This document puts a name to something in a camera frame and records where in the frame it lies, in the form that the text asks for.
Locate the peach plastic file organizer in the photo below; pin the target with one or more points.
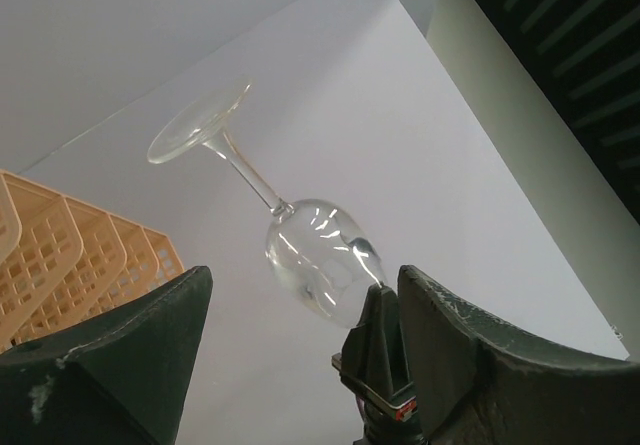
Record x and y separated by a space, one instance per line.
64 261

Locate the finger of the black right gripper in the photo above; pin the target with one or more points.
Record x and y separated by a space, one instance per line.
373 365

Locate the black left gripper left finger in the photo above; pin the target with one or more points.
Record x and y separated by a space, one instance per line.
119 378

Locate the clear wine glass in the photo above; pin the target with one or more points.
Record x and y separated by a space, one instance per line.
315 249

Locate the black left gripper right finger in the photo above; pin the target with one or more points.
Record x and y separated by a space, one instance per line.
481 380

